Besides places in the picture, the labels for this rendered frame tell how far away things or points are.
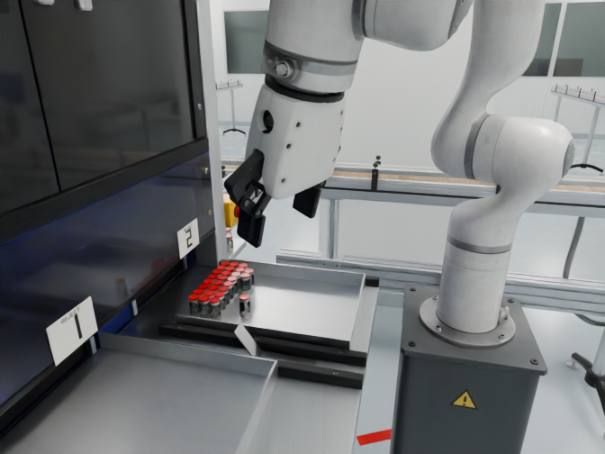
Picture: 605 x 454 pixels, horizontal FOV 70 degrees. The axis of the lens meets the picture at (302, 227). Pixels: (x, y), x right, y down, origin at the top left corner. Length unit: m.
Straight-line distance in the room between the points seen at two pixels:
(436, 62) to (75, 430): 2.02
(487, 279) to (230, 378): 0.50
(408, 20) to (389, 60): 1.93
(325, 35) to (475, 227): 0.55
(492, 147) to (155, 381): 0.68
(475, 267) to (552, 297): 1.16
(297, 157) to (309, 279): 0.66
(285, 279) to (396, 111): 1.42
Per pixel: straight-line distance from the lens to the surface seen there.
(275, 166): 0.39
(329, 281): 1.02
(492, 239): 0.84
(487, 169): 0.81
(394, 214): 2.40
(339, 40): 0.37
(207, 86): 1.01
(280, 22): 0.38
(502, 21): 0.76
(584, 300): 2.03
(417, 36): 0.35
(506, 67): 0.77
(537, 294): 1.97
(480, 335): 0.94
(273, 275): 1.05
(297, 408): 0.71
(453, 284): 0.89
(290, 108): 0.38
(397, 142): 2.30
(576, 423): 2.21
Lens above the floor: 1.38
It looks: 22 degrees down
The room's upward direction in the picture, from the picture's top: straight up
